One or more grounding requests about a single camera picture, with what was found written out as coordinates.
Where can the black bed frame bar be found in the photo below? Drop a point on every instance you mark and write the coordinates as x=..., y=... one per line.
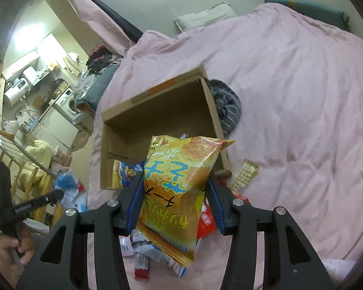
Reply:
x=109, y=10

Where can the yellow snack bag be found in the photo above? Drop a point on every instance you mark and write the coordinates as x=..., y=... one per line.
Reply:
x=175, y=187

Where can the pale yellow cloth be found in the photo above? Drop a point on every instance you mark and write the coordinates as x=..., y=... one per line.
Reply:
x=37, y=157

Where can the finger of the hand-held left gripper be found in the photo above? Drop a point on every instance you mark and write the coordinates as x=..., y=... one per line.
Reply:
x=39, y=202

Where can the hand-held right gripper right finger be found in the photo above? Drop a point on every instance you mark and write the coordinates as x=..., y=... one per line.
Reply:
x=217, y=207

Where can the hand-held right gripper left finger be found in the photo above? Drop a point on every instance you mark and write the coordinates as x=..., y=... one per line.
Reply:
x=136, y=201

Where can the white pillow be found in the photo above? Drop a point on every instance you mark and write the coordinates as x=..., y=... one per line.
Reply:
x=205, y=16

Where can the pink blanket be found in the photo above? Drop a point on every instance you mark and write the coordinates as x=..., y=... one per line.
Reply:
x=290, y=96

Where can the beige cracker packet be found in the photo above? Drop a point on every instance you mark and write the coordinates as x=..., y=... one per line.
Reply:
x=245, y=173

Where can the pile of dark clothes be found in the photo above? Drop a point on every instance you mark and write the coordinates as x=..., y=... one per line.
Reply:
x=101, y=59

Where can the teal cushion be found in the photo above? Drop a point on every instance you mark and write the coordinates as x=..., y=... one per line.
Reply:
x=314, y=9

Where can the white and blue snack packet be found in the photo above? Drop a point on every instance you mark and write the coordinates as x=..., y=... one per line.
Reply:
x=152, y=249

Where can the white cabinet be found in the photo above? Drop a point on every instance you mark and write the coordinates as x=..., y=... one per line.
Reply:
x=56, y=127

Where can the grey striped cloth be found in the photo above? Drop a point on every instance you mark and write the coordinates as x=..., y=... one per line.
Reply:
x=227, y=105

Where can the small pink packet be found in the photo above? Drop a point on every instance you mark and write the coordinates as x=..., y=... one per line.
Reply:
x=126, y=246

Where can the red and white snack packet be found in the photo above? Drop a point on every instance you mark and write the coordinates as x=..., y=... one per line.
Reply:
x=240, y=195

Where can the person's left hand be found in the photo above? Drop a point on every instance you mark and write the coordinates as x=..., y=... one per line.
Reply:
x=10, y=247

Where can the white washing machine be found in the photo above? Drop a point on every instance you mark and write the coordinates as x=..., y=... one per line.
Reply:
x=69, y=104

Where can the blue and white package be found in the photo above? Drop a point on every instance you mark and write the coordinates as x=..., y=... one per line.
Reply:
x=66, y=185

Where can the cardboard box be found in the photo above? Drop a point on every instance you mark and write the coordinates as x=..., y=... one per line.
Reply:
x=163, y=111

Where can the wooden rack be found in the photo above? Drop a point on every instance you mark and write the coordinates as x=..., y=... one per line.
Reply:
x=6, y=136

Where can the red stick packet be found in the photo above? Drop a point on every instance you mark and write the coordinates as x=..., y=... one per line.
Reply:
x=141, y=270

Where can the white water heater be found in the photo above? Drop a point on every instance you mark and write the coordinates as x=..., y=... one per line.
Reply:
x=13, y=92

